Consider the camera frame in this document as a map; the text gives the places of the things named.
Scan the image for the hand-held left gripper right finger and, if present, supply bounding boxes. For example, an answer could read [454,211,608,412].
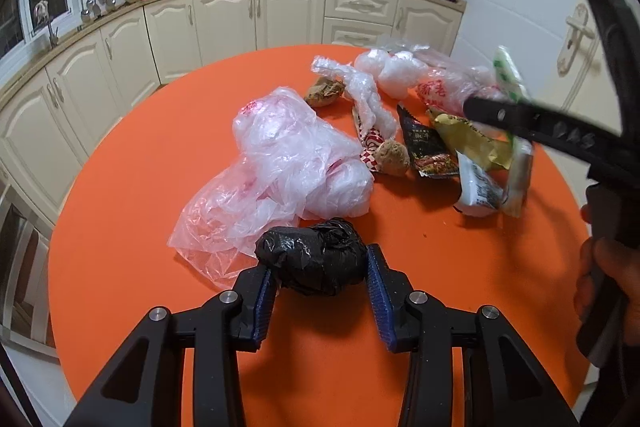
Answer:
[365,244,583,427]

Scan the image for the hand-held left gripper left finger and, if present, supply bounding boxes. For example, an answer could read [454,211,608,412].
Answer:
[65,264,278,427]

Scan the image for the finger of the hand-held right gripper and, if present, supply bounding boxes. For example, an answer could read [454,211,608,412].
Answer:
[462,96,623,162]

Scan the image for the green and white packet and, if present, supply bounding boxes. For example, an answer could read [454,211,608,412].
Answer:
[492,46,535,219]

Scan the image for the black plastic bag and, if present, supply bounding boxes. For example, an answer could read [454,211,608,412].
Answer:
[255,218,369,298]

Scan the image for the black snack packet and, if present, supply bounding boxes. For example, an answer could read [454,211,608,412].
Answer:
[396,104,460,179]

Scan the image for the person's right hand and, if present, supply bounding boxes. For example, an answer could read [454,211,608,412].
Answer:
[572,204,640,323]

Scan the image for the cream door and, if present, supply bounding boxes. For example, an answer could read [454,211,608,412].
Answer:
[525,0,618,142]

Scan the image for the yellow-green snack packet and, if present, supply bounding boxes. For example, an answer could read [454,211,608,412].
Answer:
[426,107,515,172]

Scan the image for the clear bag with red print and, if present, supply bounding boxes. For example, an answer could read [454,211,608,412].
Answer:
[395,49,506,118]

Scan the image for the white and black packet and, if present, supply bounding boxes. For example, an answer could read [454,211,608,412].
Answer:
[454,151,506,216]

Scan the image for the crumpled white plastic bag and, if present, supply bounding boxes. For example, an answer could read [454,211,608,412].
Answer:
[354,48,430,100]

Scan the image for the crumpled brown paper ball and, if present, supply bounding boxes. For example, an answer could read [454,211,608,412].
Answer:
[375,139,411,176]

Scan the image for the large clear plastic bag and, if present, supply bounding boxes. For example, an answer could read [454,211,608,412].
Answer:
[169,87,375,286]

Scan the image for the red checkered snack packet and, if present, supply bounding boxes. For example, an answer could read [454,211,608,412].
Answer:
[352,107,396,175]

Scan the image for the clear bubble wrap strip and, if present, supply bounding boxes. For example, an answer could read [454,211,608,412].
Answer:
[311,55,398,142]

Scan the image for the brown bread piece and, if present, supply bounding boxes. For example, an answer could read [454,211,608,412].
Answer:
[305,76,347,108]

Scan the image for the wooden chair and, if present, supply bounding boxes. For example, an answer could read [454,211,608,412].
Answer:
[0,182,56,348]

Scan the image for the cream kitchen base cabinets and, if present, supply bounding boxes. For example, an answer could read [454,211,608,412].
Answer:
[0,0,468,228]

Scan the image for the metal sink faucet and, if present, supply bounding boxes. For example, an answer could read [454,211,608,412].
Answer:
[42,19,61,50]

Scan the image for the cream door handle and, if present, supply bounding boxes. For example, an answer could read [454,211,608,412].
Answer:
[556,4,596,75]

